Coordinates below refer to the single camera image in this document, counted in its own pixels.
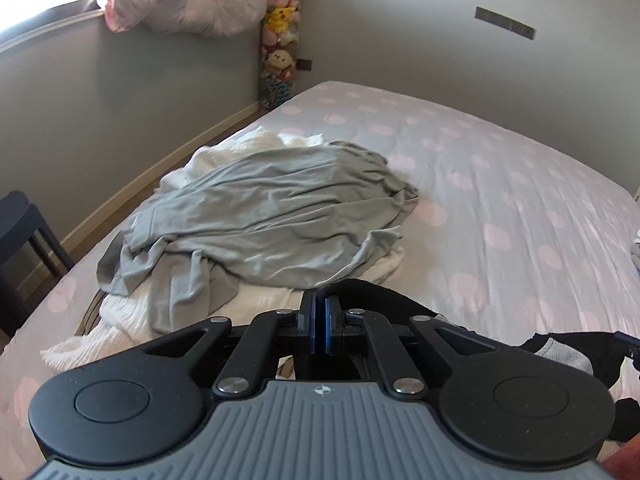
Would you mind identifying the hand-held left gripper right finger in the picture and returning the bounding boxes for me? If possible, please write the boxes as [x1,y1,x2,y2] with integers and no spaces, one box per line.
[324,294,496,401]

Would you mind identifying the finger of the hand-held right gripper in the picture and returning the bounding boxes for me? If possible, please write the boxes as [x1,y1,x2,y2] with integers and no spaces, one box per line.
[616,331,640,371]

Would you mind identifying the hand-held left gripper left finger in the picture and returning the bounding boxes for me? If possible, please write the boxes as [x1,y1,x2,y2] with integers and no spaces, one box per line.
[136,290,318,401]

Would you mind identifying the person's right forearm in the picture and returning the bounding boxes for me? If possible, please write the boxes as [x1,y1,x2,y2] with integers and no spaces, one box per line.
[600,432,640,480]

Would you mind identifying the grey t-shirt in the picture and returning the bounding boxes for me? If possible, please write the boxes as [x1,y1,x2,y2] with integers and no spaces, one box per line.
[96,141,420,335]

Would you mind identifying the white cloth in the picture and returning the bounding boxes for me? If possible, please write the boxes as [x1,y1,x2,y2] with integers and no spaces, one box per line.
[40,127,406,373]

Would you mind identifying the pink polka dot bed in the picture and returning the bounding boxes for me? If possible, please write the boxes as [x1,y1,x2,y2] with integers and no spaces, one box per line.
[0,80,640,480]

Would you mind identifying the dark stool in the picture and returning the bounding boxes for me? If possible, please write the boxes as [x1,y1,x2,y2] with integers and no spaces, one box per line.
[0,191,76,338]

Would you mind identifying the clear tube of plush toys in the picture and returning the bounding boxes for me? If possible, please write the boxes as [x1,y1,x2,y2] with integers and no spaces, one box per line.
[257,0,307,111]

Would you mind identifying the grey wall switch panel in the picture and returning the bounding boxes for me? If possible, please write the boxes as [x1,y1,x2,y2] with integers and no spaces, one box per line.
[475,6,537,40]

